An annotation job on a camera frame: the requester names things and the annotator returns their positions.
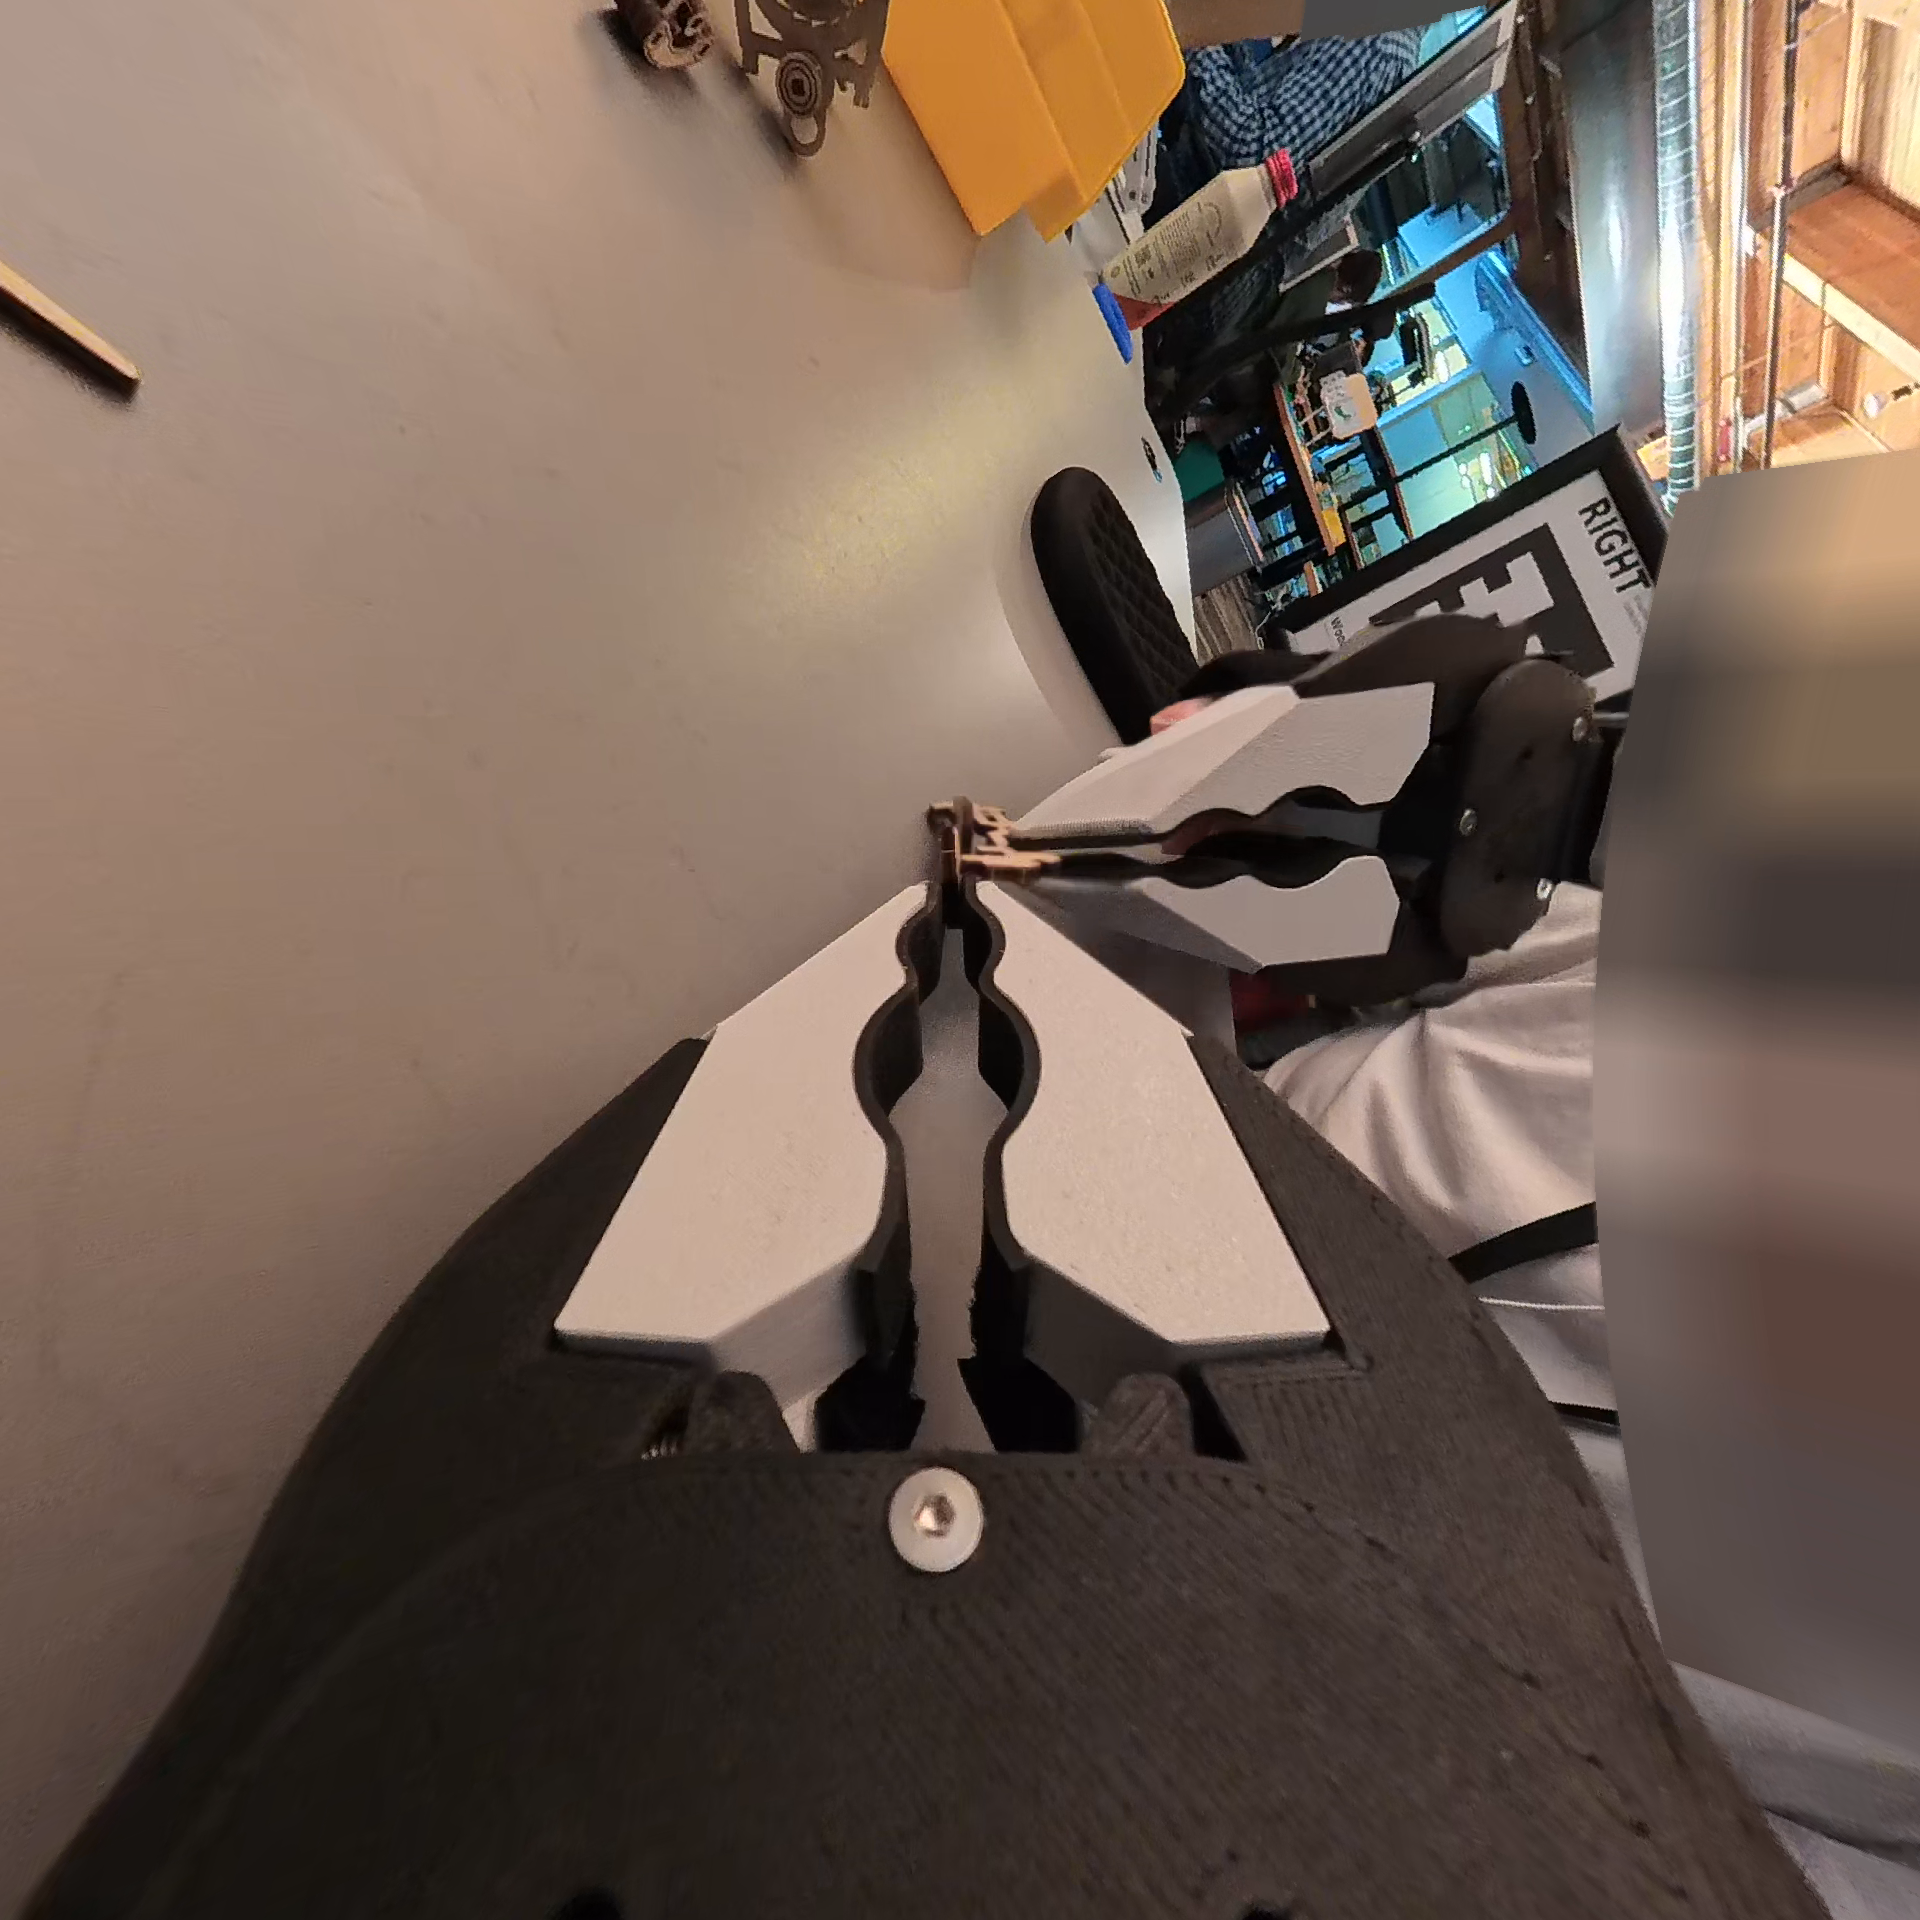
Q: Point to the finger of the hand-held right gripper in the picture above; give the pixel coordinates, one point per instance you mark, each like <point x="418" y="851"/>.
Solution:
<point x="1201" y="764"/>
<point x="1275" y="915"/>

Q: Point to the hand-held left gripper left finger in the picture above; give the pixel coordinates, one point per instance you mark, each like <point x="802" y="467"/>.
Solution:
<point x="734" y="1184"/>

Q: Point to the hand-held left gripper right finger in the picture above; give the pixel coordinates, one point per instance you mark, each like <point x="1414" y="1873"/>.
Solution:
<point x="1154" y="1184"/>

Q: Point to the small wooden model part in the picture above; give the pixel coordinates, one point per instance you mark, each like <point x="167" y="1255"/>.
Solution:
<point x="954" y="839"/>

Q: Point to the laser-cut wooden parts sheet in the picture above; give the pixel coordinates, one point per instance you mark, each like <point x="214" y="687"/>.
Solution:
<point x="810" y="75"/>

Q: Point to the black padded wrist rest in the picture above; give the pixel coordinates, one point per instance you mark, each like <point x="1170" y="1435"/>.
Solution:
<point x="1102" y="585"/>

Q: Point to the person's light grey clothing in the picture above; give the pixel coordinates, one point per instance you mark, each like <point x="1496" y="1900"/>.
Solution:
<point x="1440" y="1110"/>

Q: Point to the small blue plastic object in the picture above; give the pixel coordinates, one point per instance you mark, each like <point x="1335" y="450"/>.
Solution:
<point x="1113" y="318"/>

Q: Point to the white plastic bottle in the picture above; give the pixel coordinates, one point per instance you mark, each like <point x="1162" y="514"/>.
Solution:
<point x="1201" y="241"/>

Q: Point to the yellow plastic bin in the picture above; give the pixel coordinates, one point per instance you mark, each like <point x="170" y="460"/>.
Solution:
<point x="1021" y="89"/>

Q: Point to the small wooden gear piece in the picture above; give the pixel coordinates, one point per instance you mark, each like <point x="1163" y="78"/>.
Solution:
<point x="667" y="30"/>

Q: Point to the thin wooden stick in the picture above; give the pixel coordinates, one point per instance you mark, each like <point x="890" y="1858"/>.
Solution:
<point x="77" y="339"/>

